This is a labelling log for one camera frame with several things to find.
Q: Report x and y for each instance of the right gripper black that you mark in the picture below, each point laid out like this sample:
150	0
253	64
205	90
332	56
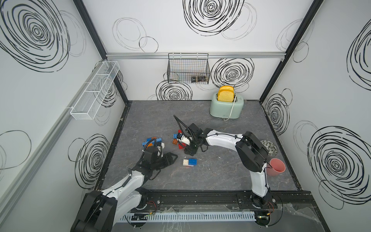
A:
188	150

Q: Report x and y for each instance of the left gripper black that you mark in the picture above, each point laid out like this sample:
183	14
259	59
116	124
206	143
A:
168	161

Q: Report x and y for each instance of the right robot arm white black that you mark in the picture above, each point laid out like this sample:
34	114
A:
253	155

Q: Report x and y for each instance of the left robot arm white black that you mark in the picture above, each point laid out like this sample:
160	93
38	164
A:
101	210

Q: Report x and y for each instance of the mint green toaster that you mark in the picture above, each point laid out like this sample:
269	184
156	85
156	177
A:
220	109

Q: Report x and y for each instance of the yellow toast slice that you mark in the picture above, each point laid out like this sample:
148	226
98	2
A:
226	94

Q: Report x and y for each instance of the patterned ceramic bowl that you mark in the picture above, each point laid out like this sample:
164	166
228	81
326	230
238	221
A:
271	147

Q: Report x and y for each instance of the pink plastic cup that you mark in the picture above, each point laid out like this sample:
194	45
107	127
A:
275	167

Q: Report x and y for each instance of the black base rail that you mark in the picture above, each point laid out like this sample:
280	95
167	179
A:
243	199

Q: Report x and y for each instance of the white cable duct strip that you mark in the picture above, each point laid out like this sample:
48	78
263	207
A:
189	217

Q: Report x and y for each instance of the black wire wall basket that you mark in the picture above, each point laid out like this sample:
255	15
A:
188	71

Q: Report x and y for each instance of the white wire wall shelf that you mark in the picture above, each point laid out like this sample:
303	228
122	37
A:
99	92

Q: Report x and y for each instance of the grey wall rail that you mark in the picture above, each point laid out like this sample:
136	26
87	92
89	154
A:
196	55

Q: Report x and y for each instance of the black corner frame post left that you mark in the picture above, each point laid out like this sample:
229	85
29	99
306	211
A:
80	6

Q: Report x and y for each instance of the black corner frame post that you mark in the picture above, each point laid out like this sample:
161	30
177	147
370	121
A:
80	6
311	13

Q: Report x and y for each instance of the black corner frame post right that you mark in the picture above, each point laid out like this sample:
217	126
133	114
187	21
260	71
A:
311	13

